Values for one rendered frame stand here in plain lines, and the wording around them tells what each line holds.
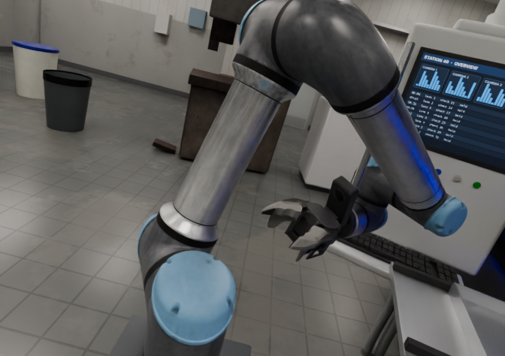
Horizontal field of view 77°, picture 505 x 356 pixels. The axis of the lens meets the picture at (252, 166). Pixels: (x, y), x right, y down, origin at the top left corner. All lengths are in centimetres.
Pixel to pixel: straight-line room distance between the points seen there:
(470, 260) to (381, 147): 92
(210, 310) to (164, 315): 6
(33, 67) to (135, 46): 322
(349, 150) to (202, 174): 333
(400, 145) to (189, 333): 38
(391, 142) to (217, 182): 27
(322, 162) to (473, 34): 272
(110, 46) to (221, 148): 795
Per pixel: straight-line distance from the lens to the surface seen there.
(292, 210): 59
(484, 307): 105
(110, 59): 841
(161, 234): 55
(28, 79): 546
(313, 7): 42
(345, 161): 381
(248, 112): 49
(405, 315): 84
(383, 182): 71
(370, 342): 170
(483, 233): 133
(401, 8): 792
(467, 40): 124
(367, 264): 112
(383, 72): 42
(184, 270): 48
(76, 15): 880
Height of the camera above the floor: 132
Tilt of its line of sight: 19 degrees down
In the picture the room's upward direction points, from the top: 15 degrees clockwise
